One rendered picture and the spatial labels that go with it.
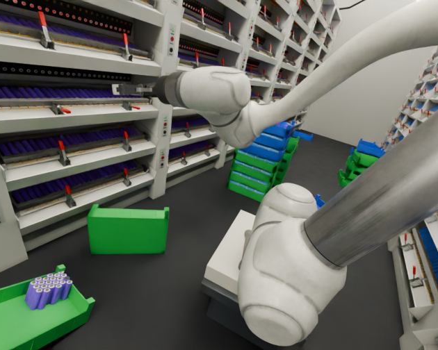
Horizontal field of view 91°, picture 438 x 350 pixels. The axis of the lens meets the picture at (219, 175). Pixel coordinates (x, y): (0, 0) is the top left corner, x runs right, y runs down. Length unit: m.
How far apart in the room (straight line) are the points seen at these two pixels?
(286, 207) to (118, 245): 0.72
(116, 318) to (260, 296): 0.59
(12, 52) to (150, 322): 0.89
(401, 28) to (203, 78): 0.35
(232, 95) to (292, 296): 0.39
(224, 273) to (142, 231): 0.42
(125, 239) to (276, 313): 0.72
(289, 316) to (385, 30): 0.50
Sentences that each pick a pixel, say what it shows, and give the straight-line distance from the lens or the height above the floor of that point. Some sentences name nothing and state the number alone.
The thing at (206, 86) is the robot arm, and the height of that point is 0.74.
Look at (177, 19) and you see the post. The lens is 1.17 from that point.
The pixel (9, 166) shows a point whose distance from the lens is 1.00.
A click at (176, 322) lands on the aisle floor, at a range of 0.89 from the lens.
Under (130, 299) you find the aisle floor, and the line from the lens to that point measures 0.94.
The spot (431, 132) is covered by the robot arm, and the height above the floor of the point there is 0.77.
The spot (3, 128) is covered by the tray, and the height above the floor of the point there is 0.51.
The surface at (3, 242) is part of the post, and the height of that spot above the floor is 0.12.
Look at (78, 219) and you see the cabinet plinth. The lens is 1.19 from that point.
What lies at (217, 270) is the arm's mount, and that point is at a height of 0.26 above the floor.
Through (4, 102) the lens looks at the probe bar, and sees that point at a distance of 0.91.
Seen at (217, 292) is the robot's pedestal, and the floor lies 0.20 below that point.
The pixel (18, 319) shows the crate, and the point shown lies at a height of 0.05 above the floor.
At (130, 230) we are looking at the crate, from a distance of 0.97.
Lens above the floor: 0.79
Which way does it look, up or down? 27 degrees down
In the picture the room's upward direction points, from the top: 12 degrees clockwise
